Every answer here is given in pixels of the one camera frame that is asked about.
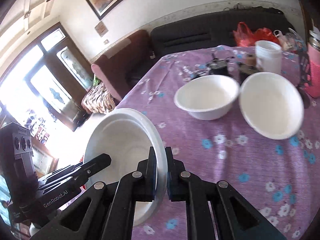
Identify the small white bowl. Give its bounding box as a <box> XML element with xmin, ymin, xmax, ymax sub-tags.
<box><xmin>84</xmin><ymin>108</ymin><xmax>168</xmax><ymax>226</ymax></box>

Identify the purple floral tablecloth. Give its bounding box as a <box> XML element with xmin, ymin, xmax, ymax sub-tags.
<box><xmin>119</xmin><ymin>46</ymin><xmax>319</xmax><ymax>239</ymax></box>

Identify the patterned blanket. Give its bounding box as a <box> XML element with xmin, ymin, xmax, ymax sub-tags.
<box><xmin>81</xmin><ymin>82</ymin><xmax>116</xmax><ymax>114</ymax></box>

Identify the dark wooden door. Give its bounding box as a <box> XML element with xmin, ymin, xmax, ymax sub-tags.
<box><xmin>0</xmin><ymin>22</ymin><xmax>94</xmax><ymax>240</ymax></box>

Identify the green cloth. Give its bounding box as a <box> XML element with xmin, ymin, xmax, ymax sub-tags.
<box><xmin>93</xmin><ymin>76</ymin><xmax>99</xmax><ymax>86</ymax></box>

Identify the black small adapter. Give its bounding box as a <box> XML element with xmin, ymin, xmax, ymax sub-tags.
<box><xmin>193</xmin><ymin>70</ymin><xmax>207</xmax><ymax>79</ymax></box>

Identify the dark jar with twine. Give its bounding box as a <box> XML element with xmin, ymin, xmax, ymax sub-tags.
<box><xmin>237</xmin><ymin>54</ymin><xmax>262</xmax><ymax>85</ymax></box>

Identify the black round device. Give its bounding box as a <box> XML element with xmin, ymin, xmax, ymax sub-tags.
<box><xmin>206</xmin><ymin>53</ymin><xmax>235</xmax><ymax>76</ymax></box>

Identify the maroon armchair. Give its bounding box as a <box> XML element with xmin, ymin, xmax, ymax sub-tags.
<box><xmin>91</xmin><ymin>30</ymin><xmax>151</xmax><ymax>102</ymax></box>

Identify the pink thermos bottle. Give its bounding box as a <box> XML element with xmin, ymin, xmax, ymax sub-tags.
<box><xmin>305</xmin><ymin>30</ymin><xmax>320</xmax><ymax>98</ymax></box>

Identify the white plastic jar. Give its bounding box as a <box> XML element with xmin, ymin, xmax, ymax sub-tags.
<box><xmin>255</xmin><ymin>40</ymin><xmax>282</xmax><ymax>75</ymax></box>

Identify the red plastic bag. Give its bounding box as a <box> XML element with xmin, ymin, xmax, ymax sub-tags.
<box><xmin>233</xmin><ymin>22</ymin><xmax>280</xmax><ymax>47</ymax></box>

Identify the black sofa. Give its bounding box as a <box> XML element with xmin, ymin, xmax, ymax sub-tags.
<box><xmin>126</xmin><ymin>7</ymin><xmax>293</xmax><ymax>84</ymax></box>

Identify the clear plastic bag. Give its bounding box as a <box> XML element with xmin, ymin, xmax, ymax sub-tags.
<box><xmin>273</xmin><ymin>30</ymin><xmax>290</xmax><ymax>51</ymax></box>

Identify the cartoon printed bag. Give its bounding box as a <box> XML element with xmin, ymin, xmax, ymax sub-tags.
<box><xmin>287</xmin><ymin>28</ymin><xmax>307</xmax><ymax>53</ymax></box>

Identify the small wall certificate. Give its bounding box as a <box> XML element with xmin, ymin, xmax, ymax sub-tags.
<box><xmin>94</xmin><ymin>21</ymin><xmax>108</xmax><ymax>37</ymax></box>

